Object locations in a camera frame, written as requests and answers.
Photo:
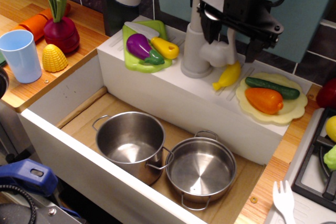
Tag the teal wall bin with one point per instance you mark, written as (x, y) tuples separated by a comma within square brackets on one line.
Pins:
[(300, 19)]

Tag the light green toy vegetable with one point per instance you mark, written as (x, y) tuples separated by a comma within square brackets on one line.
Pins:
[(330, 159)]

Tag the tall steel pot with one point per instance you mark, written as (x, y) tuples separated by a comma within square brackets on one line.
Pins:
[(134, 141)]

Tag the white plastic fork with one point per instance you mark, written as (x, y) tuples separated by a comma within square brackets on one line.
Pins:
[(283, 200)]

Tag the yellow toy corn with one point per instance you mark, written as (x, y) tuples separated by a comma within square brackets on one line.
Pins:
[(53, 59)]

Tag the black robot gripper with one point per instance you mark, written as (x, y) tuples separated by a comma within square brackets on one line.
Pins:
[(251, 18)]

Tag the grey faucet lever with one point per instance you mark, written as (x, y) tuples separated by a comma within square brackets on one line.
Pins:
[(218, 53)]

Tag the green cutting board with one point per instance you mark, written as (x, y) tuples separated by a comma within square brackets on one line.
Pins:
[(136, 64)]

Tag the purple toy eggplant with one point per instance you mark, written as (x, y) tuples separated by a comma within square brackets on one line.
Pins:
[(138, 45)]

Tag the yellow toy lemon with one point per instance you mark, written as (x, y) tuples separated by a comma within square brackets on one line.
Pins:
[(330, 128)]

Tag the grey toy faucet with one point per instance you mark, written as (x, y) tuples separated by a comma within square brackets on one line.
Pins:
[(193, 65)]

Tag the yellow handled toy knife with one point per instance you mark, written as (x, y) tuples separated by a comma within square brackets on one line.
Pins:
[(166, 48)]

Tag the black toy stove grate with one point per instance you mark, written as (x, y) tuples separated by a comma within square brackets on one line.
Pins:
[(314, 180)]

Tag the white toy sink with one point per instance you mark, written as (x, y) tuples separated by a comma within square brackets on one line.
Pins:
[(190, 104)]

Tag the yellow toy squash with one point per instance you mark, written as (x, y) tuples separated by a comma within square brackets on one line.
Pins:
[(229, 76)]

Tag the orange wooden toy carrot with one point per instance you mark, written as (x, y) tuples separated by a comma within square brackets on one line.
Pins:
[(43, 25)]

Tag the light blue plastic cup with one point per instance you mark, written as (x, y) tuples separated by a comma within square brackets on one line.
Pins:
[(19, 49)]

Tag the green toy cucumber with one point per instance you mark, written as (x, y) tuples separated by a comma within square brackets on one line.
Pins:
[(286, 92)]

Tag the blue clamp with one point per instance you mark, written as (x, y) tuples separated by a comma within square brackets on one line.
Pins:
[(31, 176)]

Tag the shallow steel pot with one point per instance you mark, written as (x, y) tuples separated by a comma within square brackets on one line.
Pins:
[(201, 169)]

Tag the red toy beet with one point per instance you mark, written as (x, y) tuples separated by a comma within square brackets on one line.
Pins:
[(61, 30)]

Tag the cream scalloped plate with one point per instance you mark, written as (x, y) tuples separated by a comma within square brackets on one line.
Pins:
[(292, 109)]

